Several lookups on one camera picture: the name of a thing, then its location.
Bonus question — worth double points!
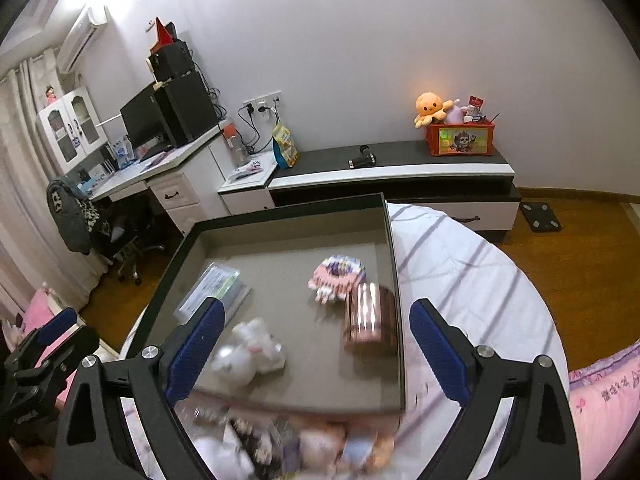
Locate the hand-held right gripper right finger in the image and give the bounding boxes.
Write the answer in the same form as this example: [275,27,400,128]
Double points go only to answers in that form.
[409,298,583,480]

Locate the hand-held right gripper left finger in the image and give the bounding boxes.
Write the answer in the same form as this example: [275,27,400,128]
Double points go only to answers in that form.
[54,297,226,480]

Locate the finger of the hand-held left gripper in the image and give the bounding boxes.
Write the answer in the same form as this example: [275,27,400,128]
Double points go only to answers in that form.
[15,326,100,394]
[5,307,78,361]

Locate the pink box with dark rim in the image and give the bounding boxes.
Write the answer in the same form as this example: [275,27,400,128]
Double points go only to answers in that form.
[136,192,407,416]

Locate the white toy figurine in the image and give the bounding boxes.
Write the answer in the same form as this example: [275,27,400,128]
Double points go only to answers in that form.
[210,317,286,386]

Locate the clear plastic packet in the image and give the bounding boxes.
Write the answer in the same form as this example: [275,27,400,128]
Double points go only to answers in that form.
[174,261,252,323]

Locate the rose gold box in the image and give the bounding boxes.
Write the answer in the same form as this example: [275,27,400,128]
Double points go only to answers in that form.
[342,282,399,359]

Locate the white striped bed sheet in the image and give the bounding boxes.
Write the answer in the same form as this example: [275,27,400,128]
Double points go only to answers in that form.
[117,202,571,480]

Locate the dark printed jacket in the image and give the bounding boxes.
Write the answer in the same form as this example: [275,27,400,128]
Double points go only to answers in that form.
[46,176,108,256]

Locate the black office chair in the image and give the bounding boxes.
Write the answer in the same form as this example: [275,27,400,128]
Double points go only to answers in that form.
[97,195,166,283]

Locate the pile of small trinkets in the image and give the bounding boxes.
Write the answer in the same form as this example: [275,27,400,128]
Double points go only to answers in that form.
[190,405,401,480]

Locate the white desk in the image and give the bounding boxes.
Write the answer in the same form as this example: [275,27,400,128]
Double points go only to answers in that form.
[87,122,233,238]

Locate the beige curtain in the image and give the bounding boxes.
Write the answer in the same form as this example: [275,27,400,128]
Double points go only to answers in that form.
[0,47,101,321]

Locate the white glass-door cabinet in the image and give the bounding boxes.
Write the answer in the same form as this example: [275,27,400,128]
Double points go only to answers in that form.
[37,85,108,177]

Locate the black bathroom scale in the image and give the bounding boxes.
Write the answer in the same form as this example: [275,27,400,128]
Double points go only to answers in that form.
[518,202,562,233]

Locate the pink printed quilt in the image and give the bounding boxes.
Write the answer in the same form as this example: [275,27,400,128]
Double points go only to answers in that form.
[567,340,640,480]

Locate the blue white box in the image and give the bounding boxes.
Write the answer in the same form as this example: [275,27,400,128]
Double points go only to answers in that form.
[112,137,136,166]

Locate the small printed packets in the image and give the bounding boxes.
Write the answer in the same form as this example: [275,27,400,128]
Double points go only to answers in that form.
[227,159,265,181]

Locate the black white TV stand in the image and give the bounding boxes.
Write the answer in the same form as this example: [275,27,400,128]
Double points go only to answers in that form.
[218,139,522,243]

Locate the black dumbbell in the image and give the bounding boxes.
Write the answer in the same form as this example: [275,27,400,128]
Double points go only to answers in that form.
[348,145,377,169]

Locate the orange cap bottle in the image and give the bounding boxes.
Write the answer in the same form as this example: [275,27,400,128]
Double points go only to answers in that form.
[221,119,246,163]

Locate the orange printed storage crate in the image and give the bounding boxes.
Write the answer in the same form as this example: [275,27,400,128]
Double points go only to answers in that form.
[425,121,496,157]

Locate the yellow blue snack bag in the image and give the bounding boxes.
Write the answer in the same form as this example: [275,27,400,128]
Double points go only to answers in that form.
[271,122,300,169]

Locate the black computer monitor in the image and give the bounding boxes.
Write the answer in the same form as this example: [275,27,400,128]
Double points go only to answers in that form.
[120,81,168,151]

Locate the black computer tower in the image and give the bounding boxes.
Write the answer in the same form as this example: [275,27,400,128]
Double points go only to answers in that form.
[152,71,219,145]

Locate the orange octopus plush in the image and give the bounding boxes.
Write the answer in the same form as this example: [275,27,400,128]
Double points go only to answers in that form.
[413,92,460,128]

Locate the black speaker box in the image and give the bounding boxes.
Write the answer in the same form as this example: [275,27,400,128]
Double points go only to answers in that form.
[149,39,195,82]

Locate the white air conditioner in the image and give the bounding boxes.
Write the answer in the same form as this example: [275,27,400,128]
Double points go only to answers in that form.
[56,4,109,73]

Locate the red cone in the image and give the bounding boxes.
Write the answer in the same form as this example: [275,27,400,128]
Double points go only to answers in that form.
[152,16,173,47]

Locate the white wall outlet strip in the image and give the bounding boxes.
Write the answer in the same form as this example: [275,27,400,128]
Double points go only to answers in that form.
[243,91,283,113]

